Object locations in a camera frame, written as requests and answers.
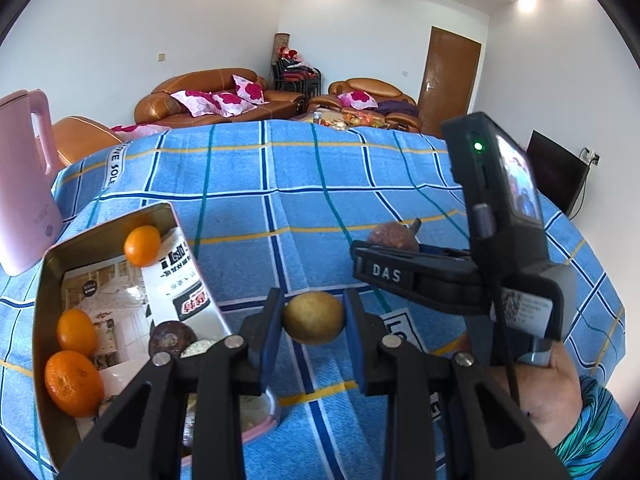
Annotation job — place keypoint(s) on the purple round fruit with stem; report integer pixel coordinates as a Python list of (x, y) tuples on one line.
[(390, 237)]

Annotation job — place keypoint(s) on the person's right forearm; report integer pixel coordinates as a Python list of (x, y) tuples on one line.
[(590, 430)]

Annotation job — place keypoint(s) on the brown leather armchair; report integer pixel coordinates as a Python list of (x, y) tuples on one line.
[(370, 85)]

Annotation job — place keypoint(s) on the white paper marker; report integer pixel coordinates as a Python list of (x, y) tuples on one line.
[(400, 317)]

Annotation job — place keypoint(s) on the blue checked blanket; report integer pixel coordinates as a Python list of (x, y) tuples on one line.
[(300, 185)]

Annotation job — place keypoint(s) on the long brown leather sofa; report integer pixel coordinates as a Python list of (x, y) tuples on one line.
[(200, 80)]

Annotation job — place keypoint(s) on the pink floral cushion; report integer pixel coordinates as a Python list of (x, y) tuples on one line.
[(137, 131), (357, 100), (249, 89), (195, 102), (232, 102)]

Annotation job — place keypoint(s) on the person's right hand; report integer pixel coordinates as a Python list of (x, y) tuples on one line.
[(545, 400)]

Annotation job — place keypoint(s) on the stack of dark chairs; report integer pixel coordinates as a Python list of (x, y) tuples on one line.
[(295, 80)]

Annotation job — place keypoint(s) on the printed paper leaflet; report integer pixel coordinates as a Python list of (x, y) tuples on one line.
[(175, 275)]

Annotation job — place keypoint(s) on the purple cloth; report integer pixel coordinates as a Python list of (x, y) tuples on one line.
[(397, 109)]

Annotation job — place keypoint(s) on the wall power socket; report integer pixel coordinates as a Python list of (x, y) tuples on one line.
[(590, 156)]

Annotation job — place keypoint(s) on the coffee table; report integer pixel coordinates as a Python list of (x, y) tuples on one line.
[(340, 121)]

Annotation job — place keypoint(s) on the orange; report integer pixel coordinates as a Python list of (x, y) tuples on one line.
[(142, 245), (74, 382), (76, 332)]

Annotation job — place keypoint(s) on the pink kettle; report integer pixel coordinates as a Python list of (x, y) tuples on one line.
[(25, 185)]

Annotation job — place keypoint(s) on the tall patterned vase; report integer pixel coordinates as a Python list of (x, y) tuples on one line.
[(281, 40)]

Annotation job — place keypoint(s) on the brown round fruit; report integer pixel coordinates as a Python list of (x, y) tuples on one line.
[(170, 335)]

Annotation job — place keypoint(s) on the black television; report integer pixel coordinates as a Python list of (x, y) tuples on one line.
[(555, 172)]

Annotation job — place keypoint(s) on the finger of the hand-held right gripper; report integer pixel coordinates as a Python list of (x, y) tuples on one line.
[(385, 272), (440, 256)]

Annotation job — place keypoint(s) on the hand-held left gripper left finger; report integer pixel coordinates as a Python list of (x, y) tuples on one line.
[(272, 340)]

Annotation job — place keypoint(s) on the photo brochure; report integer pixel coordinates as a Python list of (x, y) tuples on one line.
[(115, 295)]

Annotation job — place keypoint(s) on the brown wooden door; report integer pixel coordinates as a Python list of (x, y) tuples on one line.
[(447, 80)]

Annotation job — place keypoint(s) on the olive green round fruit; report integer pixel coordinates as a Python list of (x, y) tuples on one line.
[(314, 317)]

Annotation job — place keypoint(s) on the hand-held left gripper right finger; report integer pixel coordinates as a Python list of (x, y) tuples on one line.
[(355, 340)]

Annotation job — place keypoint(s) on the orange leather seat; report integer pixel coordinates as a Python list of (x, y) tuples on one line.
[(82, 137)]

